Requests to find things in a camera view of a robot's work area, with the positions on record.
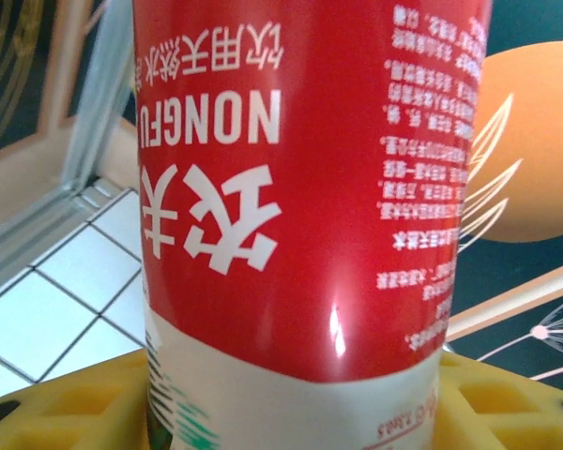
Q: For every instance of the red label Nongfu water bottle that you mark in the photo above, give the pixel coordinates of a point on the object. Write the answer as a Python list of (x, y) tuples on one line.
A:
[(286, 187)]

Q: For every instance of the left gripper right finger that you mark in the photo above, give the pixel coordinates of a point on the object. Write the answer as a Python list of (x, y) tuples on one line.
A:
[(506, 417)]

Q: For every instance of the aluminium frame post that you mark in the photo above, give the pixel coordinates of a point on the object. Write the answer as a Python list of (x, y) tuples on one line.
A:
[(108, 94)]

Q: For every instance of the aluminium side rail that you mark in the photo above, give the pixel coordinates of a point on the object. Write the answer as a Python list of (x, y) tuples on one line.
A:
[(37, 225)]

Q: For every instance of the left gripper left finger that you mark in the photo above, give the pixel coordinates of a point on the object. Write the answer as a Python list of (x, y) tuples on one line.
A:
[(75, 412)]

